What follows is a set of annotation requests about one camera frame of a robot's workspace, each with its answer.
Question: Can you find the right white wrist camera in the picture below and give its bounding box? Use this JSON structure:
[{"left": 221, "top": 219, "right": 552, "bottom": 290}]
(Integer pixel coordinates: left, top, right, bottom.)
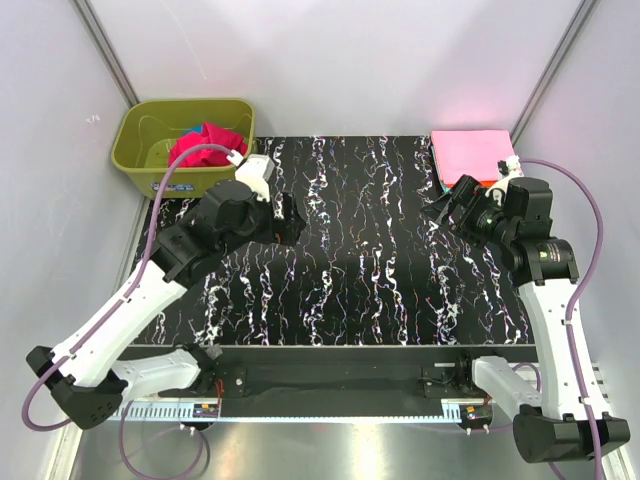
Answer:
[{"left": 485, "top": 155, "right": 524, "bottom": 206}]

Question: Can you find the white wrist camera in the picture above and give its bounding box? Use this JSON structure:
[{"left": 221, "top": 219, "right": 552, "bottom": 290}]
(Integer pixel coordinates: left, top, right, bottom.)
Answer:
[
  {"left": 485, "top": 155, "right": 524, "bottom": 206},
  {"left": 227, "top": 150, "right": 275, "bottom": 202}
]

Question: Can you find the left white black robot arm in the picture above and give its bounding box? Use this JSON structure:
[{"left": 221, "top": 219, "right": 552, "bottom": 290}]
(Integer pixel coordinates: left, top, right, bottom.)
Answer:
[{"left": 26, "top": 180, "right": 306, "bottom": 430}]

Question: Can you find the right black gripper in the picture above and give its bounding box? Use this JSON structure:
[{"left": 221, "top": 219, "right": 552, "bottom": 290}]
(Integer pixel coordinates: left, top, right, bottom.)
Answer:
[{"left": 419, "top": 174, "right": 517, "bottom": 251}]

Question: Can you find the white slotted cable duct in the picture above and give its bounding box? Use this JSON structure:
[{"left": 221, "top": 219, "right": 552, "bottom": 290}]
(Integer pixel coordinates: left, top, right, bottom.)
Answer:
[{"left": 110, "top": 400, "right": 221, "bottom": 423}]

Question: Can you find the olive green plastic bin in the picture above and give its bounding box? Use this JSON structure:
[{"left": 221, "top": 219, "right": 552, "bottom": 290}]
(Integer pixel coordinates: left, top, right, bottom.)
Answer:
[{"left": 111, "top": 98, "right": 255, "bottom": 199}]

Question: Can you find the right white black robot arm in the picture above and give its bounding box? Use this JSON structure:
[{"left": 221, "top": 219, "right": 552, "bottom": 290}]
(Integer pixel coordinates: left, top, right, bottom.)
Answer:
[{"left": 421, "top": 175, "right": 630, "bottom": 463}]

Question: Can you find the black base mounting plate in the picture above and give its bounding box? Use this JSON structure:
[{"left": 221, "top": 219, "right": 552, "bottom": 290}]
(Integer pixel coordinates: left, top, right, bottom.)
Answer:
[{"left": 114, "top": 344, "right": 546, "bottom": 419}]

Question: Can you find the folded light teal t shirt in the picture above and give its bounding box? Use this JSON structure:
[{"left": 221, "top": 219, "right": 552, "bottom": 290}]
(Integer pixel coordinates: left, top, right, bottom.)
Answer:
[{"left": 440, "top": 182, "right": 453, "bottom": 194}]

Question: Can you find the teal blue t shirt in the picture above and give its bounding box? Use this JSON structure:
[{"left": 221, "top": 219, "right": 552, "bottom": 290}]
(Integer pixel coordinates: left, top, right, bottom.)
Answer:
[{"left": 183, "top": 124, "right": 203, "bottom": 136}]

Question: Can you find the folded pink t shirt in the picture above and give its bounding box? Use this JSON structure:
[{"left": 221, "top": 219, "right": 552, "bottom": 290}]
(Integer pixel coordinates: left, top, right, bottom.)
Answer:
[{"left": 431, "top": 130, "right": 515, "bottom": 187}]

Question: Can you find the magenta t shirt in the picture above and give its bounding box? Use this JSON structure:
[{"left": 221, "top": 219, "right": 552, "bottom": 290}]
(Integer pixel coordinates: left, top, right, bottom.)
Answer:
[{"left": 167, "top": 121, "right": 248, "bottom": 169}]

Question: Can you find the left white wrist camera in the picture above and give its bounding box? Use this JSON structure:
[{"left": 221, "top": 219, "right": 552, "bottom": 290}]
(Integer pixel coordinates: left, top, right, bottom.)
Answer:
[{"left": 227, "top": 150, "right": 275, "bottom": 202}]

